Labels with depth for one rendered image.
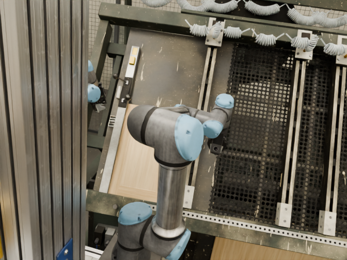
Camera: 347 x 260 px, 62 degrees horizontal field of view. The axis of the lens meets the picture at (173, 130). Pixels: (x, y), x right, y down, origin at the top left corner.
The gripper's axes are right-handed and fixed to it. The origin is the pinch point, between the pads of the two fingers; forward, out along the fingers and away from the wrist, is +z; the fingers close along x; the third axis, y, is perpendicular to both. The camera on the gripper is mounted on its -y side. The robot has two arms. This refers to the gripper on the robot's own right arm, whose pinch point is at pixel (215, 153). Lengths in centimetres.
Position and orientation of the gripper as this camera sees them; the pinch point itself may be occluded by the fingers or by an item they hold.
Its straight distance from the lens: 145.1
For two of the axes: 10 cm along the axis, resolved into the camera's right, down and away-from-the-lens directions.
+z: 0.0, 6.6, 7.5
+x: -9.6, -2.0, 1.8
